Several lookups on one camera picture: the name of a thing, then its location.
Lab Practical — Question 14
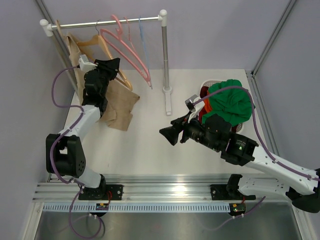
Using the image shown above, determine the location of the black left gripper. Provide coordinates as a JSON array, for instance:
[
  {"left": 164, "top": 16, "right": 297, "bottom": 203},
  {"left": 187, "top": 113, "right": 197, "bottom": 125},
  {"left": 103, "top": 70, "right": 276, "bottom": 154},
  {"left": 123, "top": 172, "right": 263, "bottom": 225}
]
[{"left": 91, "top": 58, "right": 119, "bottom": 97}]

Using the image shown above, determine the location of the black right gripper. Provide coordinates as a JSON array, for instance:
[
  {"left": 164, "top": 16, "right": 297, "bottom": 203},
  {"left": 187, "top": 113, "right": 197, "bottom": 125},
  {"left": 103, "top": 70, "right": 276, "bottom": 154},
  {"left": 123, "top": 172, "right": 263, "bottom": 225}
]
[{"left": 159, "top": 110, "right": 221, "bottom": 152}]

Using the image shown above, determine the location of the wooden hanger with metal hook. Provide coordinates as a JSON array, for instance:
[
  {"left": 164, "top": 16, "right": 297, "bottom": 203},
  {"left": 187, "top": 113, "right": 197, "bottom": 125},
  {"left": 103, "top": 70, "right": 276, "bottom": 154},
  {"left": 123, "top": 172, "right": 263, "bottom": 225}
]
[{"left": 76, "top": 19, "right": 133, "bottom": 91}]

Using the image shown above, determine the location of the green t shirt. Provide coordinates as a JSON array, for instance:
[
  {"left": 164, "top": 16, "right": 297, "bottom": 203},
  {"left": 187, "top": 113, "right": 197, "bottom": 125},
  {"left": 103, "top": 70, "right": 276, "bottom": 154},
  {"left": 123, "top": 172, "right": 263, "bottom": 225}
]
[{"left": 201, "top": 88, "right": 252, "bottom": 127}]

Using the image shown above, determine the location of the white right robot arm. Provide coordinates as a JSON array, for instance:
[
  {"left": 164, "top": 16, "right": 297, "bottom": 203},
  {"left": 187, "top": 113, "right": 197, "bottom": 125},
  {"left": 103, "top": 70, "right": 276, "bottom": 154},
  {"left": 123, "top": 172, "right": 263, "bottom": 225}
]
[{"left": 159, "top": 114, "right": 320, "bottom": 213}]

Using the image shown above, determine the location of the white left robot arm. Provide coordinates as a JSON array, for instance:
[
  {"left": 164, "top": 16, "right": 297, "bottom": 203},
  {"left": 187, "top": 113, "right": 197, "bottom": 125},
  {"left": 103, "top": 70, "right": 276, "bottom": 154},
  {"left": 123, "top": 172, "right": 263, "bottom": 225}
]
[{"left": 45, "top": 55, "right": 121, "bottom": 201}]

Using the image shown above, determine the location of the thick pink plastic hanger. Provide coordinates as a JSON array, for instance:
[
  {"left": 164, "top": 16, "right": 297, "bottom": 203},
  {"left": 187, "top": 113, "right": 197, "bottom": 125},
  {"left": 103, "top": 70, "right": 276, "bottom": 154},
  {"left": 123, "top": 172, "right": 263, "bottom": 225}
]
[{"left": 99, "top": 14, "right": 152, "bottom": 81}]

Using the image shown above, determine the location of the beige t shirt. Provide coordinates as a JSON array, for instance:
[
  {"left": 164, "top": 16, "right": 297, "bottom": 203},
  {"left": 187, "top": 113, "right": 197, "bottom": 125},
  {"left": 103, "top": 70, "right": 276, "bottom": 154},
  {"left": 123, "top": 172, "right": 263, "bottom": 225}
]
[{"left": 64, "top": 33, "right": 140, "bottom": 132}]

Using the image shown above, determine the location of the thin pink plastic hanger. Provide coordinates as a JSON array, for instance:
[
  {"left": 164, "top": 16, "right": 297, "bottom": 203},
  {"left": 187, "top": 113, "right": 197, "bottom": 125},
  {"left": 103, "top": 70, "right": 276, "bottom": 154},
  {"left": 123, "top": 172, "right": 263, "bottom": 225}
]
[{"left": 112, "top": 15, "right": 153, "bottom": 89}]

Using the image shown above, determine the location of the beige plastic hanger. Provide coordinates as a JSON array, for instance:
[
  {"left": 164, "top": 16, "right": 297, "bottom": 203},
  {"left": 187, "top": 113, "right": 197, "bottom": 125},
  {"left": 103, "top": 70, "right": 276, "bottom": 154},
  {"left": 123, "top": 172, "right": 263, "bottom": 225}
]
[{"left": 55, "top": 19, "right": 63, "bottom": 36}]

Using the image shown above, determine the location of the orange garment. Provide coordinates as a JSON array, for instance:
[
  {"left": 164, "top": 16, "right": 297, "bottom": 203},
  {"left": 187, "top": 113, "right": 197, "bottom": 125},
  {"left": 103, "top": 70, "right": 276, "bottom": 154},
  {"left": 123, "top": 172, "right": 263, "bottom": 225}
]
[{"left": 198, "top": 98, "right": 213, "bottom": 122}]

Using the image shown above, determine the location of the dark red garment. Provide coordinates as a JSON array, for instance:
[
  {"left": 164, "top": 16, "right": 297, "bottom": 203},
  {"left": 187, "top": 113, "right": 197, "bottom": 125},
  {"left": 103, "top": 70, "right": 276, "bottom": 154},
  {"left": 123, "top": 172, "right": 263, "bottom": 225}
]
[{"left": 199, "top": 85, "right": 209, "bottom": 98}]

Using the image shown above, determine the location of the white laundry basket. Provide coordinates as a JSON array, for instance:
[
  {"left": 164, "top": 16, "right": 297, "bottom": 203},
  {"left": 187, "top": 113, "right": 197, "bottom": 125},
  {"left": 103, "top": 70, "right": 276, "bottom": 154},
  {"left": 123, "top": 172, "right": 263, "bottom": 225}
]
[{"left": 200, "top": 79, "right": 243, "bottom": 132}]

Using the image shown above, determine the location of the white metal clothes rack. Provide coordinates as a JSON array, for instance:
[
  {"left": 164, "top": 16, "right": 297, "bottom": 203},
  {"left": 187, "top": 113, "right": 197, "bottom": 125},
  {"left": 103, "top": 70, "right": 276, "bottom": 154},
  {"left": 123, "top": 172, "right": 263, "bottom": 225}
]
[{"left": 39, "top": 9, "right": 174, "bottom": 116}]

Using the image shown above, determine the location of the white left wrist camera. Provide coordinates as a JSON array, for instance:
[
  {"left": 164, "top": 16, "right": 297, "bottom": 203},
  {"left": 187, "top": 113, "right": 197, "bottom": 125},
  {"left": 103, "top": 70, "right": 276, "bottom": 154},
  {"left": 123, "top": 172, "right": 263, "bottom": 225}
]
[{"left": 78, "top": 54, "right": 98, "bottom": 73}]

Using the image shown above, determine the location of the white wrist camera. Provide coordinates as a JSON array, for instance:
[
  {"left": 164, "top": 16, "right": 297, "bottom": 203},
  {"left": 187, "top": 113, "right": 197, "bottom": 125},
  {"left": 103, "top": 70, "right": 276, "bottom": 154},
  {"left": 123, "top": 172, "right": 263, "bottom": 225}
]
[
  {"left": 78, "top": 54, "right": 98, "bottom": 73},
  {"left": 185, "top": 94, "right": 205, "bottom": 123}
]

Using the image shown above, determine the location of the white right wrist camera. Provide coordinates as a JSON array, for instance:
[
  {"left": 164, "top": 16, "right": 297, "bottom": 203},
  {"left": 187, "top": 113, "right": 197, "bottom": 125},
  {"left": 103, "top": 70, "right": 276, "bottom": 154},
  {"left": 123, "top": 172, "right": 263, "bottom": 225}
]
[{"left": 185, "top": 94, "right": 205, "bottom": 123}]

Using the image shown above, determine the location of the blue wire hanger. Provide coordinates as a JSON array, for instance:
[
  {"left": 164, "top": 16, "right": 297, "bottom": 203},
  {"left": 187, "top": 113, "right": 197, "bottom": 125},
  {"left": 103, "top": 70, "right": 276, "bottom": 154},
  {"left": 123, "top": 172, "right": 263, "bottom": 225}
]
[{"left": 138, "top": 16, "right": 153, "bottom": 90}]

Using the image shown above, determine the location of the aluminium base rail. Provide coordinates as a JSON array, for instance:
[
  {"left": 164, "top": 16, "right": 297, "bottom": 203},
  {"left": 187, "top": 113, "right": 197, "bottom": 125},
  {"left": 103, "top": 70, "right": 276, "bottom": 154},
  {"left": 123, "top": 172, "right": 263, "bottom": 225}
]
[{"left": 32, "top": 174, "right": 289, "bottom": 214}]

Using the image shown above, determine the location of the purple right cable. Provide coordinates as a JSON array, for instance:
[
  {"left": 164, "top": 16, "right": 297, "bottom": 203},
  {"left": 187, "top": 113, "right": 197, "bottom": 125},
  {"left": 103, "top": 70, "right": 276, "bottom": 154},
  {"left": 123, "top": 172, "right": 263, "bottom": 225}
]
[{"left": 193, "top": 86, "right": 320, "bottom": 182}]

